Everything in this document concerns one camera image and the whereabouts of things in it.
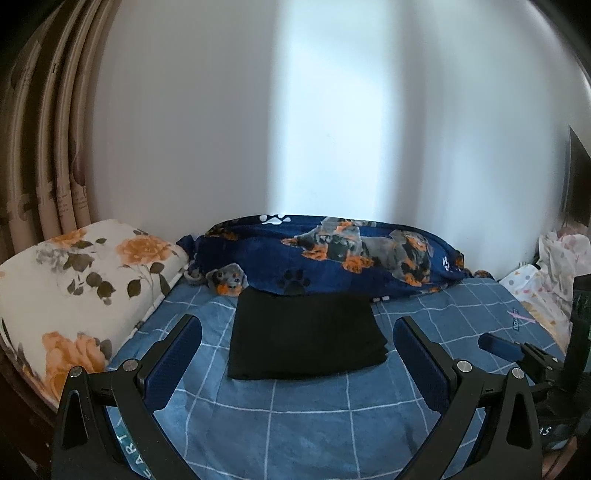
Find black pants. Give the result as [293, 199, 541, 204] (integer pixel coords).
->
[228, 287, 388, 381]

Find white dotted cloth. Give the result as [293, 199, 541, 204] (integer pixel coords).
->
[500, 231, 590, 353]

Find blue grid-pattern bedsheet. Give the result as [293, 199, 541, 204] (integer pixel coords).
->
[114, 279, 561, 479]

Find white orange floral pillow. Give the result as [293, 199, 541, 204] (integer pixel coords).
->
[1, 220, 188, 409]

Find navy dog-print blanket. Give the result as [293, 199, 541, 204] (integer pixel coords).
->
[177, 215, 489, 299]

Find brown wooden cabinet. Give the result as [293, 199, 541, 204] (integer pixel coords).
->
[561, 127, 590, 227]

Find beige patterned curtain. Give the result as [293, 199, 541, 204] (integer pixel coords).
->
[1, 1, 118, 260]

